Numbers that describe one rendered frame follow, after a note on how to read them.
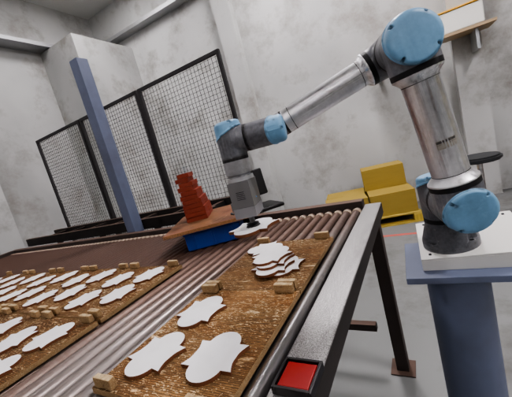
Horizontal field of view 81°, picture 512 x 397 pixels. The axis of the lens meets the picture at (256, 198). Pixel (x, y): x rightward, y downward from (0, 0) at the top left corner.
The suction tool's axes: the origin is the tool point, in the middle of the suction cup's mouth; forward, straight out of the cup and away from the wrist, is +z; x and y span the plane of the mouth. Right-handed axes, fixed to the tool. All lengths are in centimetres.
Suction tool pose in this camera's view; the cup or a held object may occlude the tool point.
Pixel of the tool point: (254, 229)
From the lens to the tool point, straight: 87.9
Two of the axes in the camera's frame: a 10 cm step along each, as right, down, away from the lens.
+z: 2.6, 9.5, 1.5
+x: 9.4, -2.1, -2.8
